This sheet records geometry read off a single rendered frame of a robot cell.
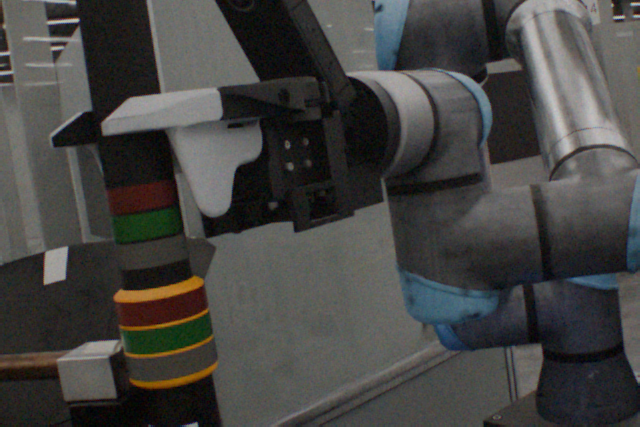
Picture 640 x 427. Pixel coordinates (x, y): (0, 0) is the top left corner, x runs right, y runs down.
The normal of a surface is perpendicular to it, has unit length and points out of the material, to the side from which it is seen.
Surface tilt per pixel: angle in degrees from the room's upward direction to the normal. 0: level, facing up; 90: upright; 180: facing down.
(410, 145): 119
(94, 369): 90
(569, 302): 86
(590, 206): 59
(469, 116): 90
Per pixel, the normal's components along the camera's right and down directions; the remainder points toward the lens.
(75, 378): -0.22, 0.09
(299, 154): 0.78, -0.09
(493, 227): -0.29, -0.31
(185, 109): 0.61, -0.06
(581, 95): -0.20, -0.78
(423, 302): -0.67, 0.18
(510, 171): 0.44, -0.02
